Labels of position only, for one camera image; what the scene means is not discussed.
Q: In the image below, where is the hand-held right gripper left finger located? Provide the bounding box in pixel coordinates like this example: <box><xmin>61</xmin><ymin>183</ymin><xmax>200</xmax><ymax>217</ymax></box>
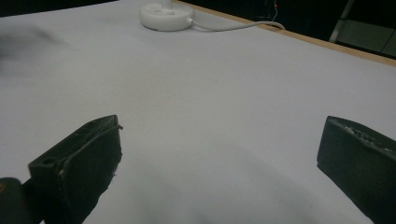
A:
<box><xmin>28</xmin><ymin>114</ymin><xmax>124</xmax><ymax>224</ymax></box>

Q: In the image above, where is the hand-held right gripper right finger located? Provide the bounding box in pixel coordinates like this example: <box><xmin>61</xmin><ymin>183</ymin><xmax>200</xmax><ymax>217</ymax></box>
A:
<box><xmin>317</xmin><ymin>115</ymin><xmax>396</xmax><ymax>224</ymax></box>

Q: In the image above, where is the grey metal stand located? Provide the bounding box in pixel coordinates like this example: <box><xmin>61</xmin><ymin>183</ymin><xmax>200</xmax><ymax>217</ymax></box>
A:
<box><xmin>329</xmin><ymin>0</ymin><xmax>396</xmax><ymax>59</ymax></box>

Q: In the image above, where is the white round disc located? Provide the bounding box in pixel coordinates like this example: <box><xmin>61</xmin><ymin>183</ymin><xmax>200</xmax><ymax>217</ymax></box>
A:
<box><xmin>138</xmin><ymin>0</ymin><xmax>195</xmax><ymax>32</ymax></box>

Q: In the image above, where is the white lamp cable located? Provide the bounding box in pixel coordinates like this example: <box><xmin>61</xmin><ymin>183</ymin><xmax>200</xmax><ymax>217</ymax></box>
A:
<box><xmin>187</xmin><ymin>17</ymin><xmax>287</xmax><ymax>33</ymax></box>

